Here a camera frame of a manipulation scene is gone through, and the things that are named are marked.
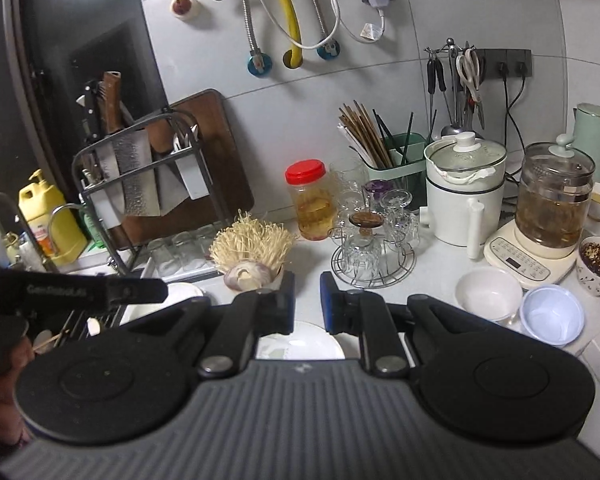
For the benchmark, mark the white bowl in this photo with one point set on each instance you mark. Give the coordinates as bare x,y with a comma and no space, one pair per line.
487,292

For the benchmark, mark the dish drain rack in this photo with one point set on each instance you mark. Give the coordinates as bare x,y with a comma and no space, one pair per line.
75,324

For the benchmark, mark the white plate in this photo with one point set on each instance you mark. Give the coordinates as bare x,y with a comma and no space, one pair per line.
300,344

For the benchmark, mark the round white wall cap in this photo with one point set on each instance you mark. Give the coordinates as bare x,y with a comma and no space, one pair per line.
185,7

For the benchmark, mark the metal ladle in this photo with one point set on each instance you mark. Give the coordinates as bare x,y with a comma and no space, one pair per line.
452,129

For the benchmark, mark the wooden cutting board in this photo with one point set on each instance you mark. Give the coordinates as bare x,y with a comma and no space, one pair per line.
225,160

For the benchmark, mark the yellow detergent bottle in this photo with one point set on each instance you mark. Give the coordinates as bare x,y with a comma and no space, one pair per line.
50,215

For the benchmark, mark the purple cup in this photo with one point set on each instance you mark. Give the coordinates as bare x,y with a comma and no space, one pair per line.
377,191

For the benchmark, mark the green bottle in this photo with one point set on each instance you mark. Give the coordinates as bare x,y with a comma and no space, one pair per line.
94,234

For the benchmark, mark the blue wall flange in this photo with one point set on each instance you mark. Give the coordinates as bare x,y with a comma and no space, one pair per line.
328,51
259,64

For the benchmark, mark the mint green electric kettle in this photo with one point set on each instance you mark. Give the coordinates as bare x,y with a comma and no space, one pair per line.
595,130

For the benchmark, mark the kitchen scissors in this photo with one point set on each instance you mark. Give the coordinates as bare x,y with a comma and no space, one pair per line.
470,75

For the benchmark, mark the black knife rack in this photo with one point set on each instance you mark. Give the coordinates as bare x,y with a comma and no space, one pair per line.
192,180

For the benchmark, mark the clear glass jar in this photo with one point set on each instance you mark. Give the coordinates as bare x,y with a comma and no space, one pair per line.
349,172

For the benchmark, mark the steel cleaver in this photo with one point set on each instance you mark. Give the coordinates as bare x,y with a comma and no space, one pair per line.
132,175

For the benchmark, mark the patterned bowl with grains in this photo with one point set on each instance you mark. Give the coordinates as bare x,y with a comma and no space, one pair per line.
599,262

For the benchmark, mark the bundle of wooden chopsticks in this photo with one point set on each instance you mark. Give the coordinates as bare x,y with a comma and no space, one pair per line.
365,135

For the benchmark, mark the small metal faucet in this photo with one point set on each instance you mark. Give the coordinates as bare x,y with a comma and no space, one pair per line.
60,212

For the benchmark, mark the clear glass container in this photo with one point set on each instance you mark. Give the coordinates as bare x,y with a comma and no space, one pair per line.
172,255

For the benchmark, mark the cream kettle base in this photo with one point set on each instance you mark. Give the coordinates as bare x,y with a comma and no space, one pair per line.
517,260

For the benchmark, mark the wall power socket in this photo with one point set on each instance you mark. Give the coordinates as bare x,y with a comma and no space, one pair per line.
505,62

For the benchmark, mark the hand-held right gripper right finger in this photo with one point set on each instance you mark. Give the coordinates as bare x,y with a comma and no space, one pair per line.
328,305

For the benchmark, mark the metal utensil hook rack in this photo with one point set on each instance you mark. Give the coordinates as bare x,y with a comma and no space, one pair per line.
450,46

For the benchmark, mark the glass health kettle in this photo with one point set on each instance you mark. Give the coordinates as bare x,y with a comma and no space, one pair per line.
552,200

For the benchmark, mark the white electric cooking pot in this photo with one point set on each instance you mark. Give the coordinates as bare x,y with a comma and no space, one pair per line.
460,205

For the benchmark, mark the yellow gas pipe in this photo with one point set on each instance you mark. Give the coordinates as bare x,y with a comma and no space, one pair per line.
287,5

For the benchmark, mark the green chopstick holder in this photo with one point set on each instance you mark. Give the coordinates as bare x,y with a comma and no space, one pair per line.
410,157

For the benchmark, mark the clear glass cup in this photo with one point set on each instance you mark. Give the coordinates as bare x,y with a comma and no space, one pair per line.
400,215
347,206

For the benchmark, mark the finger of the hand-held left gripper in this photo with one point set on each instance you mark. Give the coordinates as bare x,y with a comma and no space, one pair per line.
137,292

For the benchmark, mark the garlic bulb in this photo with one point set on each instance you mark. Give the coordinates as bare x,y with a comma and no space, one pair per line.
245,277

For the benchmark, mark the light blue bowl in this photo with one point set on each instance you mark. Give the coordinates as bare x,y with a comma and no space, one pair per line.
552,316

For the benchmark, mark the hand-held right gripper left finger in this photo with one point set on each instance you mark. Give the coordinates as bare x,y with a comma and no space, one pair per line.
288,305

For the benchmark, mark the dark chopsticks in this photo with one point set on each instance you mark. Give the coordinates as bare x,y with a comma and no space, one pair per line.
380,122

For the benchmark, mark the dried straw bundle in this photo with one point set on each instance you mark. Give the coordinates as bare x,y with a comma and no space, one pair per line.
252,245

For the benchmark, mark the red-lid glass jar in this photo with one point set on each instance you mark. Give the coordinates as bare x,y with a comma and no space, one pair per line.
309,200

